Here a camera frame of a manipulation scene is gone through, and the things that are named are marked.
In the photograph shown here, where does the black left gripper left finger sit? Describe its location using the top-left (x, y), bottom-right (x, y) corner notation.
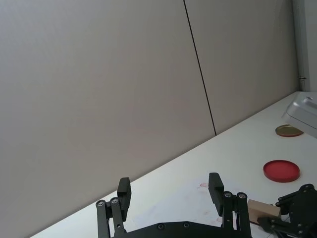
top-left (96, 177), bottom-right (132, 238)

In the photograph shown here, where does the small pale wooden block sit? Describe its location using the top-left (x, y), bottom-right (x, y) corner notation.
top-left (247, 199), bottom-right (282, 225)

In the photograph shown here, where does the gold round flat lid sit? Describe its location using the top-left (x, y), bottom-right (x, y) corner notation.
top-left (275, 124), bottom-right (305, 138)

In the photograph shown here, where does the red round flat lid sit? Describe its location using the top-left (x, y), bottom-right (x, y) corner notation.
top-left (263, 159), bottom-right (301, 183)

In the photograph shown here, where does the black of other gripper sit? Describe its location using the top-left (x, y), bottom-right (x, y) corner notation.
top-left (257, 183), bottom-right (317, 238)

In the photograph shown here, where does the pale grey vertical post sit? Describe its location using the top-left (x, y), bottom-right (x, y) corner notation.
top-left (291, 0), bottom-right (311, 90)

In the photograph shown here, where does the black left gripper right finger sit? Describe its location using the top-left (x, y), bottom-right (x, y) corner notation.
top-left (208, 172), bottom-right (253, 238)

